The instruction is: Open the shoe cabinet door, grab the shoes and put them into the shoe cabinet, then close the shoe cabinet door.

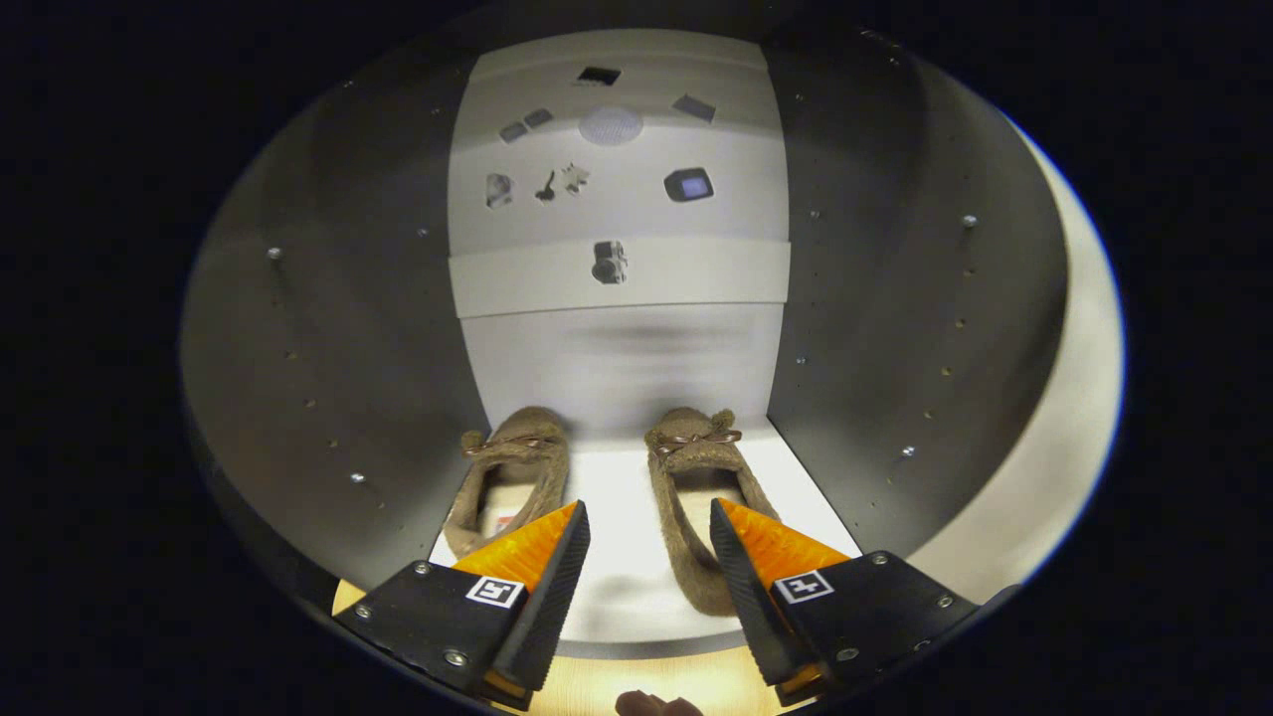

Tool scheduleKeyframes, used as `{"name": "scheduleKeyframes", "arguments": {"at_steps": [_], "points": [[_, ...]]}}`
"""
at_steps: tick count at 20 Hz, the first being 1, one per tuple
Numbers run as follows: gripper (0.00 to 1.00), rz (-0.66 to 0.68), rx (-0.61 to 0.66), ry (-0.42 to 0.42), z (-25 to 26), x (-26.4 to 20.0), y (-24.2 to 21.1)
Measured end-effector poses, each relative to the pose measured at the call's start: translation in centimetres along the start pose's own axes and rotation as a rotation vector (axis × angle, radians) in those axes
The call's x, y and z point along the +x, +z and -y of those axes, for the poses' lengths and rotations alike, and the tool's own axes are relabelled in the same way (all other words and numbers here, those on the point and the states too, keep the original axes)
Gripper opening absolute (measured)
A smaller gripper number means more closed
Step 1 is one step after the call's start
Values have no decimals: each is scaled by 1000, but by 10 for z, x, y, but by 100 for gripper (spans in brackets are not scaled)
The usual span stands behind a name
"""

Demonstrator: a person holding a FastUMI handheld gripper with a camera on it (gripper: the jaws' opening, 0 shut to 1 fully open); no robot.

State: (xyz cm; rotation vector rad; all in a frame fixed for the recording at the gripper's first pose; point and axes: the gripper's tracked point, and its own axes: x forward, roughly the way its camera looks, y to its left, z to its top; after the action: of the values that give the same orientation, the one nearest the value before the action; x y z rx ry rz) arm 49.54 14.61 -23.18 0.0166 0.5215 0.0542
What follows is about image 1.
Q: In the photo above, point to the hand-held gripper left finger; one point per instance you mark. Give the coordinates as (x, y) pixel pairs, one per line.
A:
(552, 607)

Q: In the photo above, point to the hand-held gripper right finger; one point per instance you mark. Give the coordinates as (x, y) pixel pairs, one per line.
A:
(761, 607)

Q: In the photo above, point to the brown fuzzy shoe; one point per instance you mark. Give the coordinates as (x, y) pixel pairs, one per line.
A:
(696, 455)
(517, 443)

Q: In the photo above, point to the dark grey shoe cabinet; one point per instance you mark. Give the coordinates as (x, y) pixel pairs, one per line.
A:
(328, 348)

